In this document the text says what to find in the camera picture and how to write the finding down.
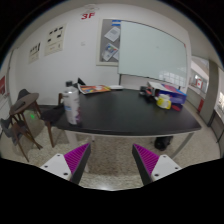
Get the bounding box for small white wall poster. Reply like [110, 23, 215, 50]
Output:
[27, 42, 42, 65]

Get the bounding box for black bag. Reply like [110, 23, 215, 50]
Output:
[153, 135, 174, 152]

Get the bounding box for grey chair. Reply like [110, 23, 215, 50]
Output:
[16, 88, 31, 101]

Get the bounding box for round wooden side table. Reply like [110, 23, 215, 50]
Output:
[8, 92, 44, 163]

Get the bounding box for large whiteboard on stand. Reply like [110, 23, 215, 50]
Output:
[117, 20, 188, 88]

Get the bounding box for wooden chair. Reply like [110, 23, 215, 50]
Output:
[41, 92, 66, 148]

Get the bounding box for red fire extinguisher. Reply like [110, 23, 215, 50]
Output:
[197, 98, 205, 114]

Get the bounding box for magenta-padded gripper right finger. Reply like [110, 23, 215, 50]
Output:
[131, 143, 183, 186]

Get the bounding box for white and yellow mug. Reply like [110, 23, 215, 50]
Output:
[155, 93, 173, 110]

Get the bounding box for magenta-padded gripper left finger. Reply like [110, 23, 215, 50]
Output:
[39, 142, 92, 186]

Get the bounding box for red wall poster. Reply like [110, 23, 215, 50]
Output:
[0, 75, 7, 96]

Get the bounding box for black and red tabletop items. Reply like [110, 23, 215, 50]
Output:
[139, 85, 155, 98]

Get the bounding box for large white wall poster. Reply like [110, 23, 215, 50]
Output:
[44, 23, 68, 57]

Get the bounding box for grey framed notice board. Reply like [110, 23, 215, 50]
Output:
[96, 18, 121, 67]

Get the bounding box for clear plastic water bottle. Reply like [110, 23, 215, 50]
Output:
[62, 85, 82, 126]

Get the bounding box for small white flat object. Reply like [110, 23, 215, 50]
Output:
[108, 84, 125, 91]

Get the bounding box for black jacket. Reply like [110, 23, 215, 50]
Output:
[40, 103, 66, 127]

